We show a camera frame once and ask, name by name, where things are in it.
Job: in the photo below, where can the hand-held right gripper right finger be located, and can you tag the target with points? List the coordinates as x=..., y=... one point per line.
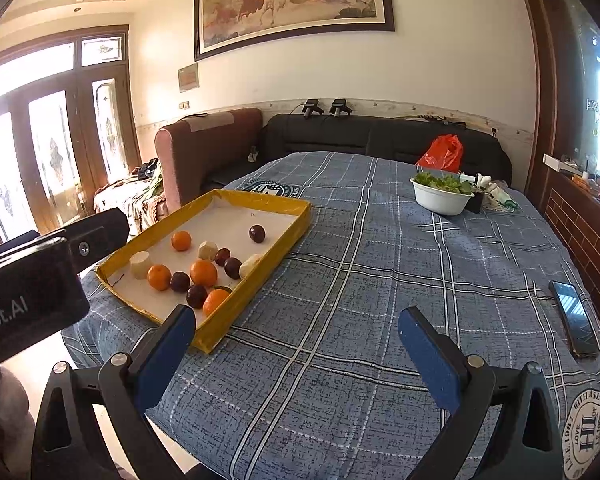
x=430, y=360

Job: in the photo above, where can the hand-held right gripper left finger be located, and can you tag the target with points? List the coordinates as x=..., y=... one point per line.
x=165, y=355

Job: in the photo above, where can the dark purple plum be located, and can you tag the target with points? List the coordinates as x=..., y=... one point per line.
x=196, y=296
x=180, y=281
x=257, y=233
x=232, y=267

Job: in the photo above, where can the orange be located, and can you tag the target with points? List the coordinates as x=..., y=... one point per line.
x=181, y=240
x=215, y=301
x=159, y=277
x=203, y=272

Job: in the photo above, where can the cluster of dark plums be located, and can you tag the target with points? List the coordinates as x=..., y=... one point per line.
x=222, y=256

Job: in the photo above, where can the yellow-rimmed white cardboard tray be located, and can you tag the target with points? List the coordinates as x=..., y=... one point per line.
x=230, y=215

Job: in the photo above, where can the person's left forearm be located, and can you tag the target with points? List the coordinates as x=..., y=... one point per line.
x=5, y=410

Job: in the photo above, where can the blue checked tablecloth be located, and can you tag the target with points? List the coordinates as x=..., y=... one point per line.
x=380, y=270

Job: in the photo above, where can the patterned blanket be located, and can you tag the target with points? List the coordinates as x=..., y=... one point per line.
x=125, y=205

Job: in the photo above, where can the wooden glass door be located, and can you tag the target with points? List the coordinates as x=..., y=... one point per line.
x=55, y=150

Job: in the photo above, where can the black smartphone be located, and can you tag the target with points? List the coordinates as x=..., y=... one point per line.
x=575, y=320

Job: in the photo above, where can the white bowl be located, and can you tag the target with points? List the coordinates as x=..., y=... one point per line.
x=440, y=202

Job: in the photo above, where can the small black box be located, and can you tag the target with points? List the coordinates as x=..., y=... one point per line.
x=475, y=203

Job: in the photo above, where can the black bag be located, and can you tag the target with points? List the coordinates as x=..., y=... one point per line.
x=147, y=169

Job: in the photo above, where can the white green packet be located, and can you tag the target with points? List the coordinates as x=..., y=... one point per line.
x=502, y=201

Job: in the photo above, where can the green leafy lettuce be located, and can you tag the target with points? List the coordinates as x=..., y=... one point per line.
x=440, y=181

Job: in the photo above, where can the wooden cabinet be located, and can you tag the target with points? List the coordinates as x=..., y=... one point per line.
x=560, y=220

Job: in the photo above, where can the brown armchair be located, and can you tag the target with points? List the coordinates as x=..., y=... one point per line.
x=205, y=155

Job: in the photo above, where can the red plastic bag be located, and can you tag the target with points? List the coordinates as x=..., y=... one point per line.
x=442, y=152

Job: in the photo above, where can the white box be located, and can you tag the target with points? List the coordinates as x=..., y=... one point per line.
x=557, y=162

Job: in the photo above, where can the black sofa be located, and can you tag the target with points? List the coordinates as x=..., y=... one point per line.
x=330, y=135

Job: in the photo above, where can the black device on sofa back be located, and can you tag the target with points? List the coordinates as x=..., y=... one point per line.
x=311, y=107
x=340, y=106

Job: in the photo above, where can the small wall plaque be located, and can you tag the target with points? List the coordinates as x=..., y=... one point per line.
x=189, y=78

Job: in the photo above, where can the framed wall painting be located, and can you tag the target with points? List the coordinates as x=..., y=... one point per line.
x=290, y=0

